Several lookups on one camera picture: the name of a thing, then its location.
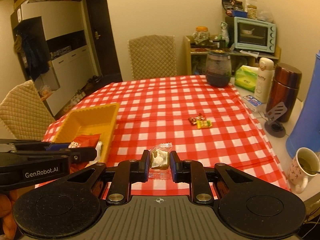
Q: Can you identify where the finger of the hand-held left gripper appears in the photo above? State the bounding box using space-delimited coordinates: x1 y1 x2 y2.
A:
0 147 98 166
0 139 72 153

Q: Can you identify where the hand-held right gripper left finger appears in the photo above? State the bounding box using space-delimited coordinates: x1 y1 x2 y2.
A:
66 150 152 203

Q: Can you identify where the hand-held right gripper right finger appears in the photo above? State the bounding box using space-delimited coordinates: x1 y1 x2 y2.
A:
169 151 253 203

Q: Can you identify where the clear-wrapped pastry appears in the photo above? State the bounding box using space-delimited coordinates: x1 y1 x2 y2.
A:
148 142 174 180

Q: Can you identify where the red snack packet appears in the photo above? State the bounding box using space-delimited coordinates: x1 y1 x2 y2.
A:
69 133 101 151

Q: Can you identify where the yellow plastic tray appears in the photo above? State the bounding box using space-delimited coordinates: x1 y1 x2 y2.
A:
53 102 121 164

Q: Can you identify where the person's left hand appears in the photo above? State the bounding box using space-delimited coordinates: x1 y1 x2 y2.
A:
0 189 25 240

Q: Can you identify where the beige quilted chair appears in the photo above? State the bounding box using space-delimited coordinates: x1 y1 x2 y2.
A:
0 79 56 141
127 34 178 80

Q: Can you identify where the dark red wrapped candy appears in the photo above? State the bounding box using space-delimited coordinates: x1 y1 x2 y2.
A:
188 114 207 125

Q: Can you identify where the yellow wrapped candy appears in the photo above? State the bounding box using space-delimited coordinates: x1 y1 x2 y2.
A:
196 120 213 130

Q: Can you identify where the red checked tablecloth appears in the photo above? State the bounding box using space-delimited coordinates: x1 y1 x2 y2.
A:
35 74 292 198

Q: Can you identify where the row of shoes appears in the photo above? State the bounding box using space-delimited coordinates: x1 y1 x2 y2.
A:
64 75 102 109

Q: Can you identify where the hanging dark jacket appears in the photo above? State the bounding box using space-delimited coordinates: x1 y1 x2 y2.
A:
14 34 49 81

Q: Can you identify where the small blue white box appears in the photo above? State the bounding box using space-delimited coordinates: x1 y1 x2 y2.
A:
242 94 264 113

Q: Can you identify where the dark glass jar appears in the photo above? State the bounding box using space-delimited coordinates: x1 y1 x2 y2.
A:
205 50 232 88

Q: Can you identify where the wooden shelf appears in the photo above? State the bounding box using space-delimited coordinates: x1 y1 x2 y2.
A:
183 35 282 76

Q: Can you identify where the green tissue pack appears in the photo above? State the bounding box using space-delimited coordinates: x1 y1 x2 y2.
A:
234 65 260 92

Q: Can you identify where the dark door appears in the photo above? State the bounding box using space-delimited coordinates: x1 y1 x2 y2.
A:
84 0 123 83

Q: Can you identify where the grey phone stand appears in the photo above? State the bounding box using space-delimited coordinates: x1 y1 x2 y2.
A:
264 102 288 138

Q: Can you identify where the white rabbit print bottle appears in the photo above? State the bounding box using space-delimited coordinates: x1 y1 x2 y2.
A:
254 57 276 103

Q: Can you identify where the white floral cup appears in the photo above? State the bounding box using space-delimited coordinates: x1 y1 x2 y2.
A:
287 147 320 194

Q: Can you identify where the white cabinet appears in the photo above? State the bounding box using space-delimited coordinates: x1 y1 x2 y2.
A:
10 0 89 117

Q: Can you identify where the glass jar with orange lid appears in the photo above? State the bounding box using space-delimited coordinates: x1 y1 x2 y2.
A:
192 26 210 44

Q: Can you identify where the copper brown thermos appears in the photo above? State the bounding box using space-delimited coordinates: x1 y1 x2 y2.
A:
266 62 303 123

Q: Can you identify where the metal spoon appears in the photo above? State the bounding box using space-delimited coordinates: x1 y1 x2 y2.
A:
299 162 320 175

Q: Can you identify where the blue thermos jug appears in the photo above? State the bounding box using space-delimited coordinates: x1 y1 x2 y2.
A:
285 51 320 159

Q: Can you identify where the light blue toaster oven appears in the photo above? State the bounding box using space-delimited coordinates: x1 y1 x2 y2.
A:
233 16 277 54

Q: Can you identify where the dark snack bag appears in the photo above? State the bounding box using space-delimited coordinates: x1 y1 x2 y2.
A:
222 0 244 18

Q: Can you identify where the clear bag of nuts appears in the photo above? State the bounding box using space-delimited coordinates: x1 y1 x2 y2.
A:
244 0 258 19

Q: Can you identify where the crinkled clear plastic bag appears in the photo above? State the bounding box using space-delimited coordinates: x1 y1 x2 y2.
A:
257 4 274 22

